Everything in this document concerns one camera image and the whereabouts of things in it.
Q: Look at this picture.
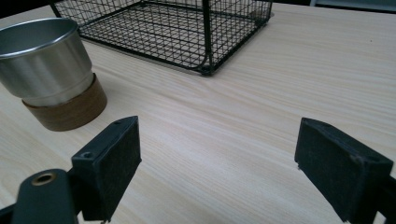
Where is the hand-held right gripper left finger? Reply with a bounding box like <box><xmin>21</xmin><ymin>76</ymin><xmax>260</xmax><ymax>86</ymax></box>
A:
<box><xmin>71</xmin><ymin>115</ymin><xmax>143</xmax><ymax>223</ymax></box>

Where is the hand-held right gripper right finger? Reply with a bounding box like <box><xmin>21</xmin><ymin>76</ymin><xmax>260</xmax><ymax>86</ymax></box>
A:
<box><xmin>293</xmin><ymin>117</ymin><xmax>394</xmax><ymax>224</ymax></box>

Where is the steel cup with brown base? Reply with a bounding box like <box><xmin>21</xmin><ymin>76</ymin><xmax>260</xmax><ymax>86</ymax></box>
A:
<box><xmin>0</xmin><ymin>17</ymin><xmax>108</xmax><ymax>133</ymax></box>

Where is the black wire basket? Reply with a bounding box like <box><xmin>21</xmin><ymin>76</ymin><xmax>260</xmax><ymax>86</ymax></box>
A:
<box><xmin>49</xmin><ymin>0</ymin><xmax>275</xmax><ymax>77</ymax></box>

